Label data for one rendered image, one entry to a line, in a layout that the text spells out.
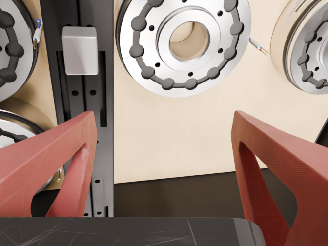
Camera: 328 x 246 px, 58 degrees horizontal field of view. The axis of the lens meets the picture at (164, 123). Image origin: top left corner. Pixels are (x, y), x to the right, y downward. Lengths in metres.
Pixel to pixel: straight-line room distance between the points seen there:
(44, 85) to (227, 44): 0.15
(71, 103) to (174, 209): 0.21
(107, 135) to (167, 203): 0.18
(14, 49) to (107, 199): 0.12
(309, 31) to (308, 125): 0.15
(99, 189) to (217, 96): 0.16
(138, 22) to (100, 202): 0.13
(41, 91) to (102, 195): 0.11
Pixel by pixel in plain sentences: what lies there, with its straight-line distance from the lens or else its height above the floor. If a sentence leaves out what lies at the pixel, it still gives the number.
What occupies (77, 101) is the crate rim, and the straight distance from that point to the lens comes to 0.16.
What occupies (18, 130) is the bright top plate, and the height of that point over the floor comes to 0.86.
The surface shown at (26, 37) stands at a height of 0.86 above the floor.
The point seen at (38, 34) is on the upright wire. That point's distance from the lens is 0.21.
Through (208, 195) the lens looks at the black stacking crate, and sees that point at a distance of 0.36.
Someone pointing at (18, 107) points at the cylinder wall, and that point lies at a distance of 0.27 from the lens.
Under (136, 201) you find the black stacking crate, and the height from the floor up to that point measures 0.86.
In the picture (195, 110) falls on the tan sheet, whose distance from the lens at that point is 0.30.
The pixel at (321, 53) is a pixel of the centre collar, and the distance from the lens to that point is 0.29.
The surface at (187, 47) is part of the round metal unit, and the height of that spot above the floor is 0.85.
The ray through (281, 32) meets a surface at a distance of 0.29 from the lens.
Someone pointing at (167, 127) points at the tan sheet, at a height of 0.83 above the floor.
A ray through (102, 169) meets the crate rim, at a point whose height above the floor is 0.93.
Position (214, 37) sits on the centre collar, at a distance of 0.23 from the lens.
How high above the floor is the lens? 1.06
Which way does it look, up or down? 50 degrees down
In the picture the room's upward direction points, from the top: 160 degrees clockwise
